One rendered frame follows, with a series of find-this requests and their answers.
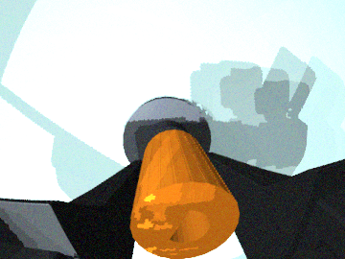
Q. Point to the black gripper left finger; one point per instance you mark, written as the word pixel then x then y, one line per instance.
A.
pixel 93 226

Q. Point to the orange knob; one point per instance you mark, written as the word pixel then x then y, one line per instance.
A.
pixel 182 208

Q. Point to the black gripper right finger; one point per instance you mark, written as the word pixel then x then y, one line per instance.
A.
pixel 275 209

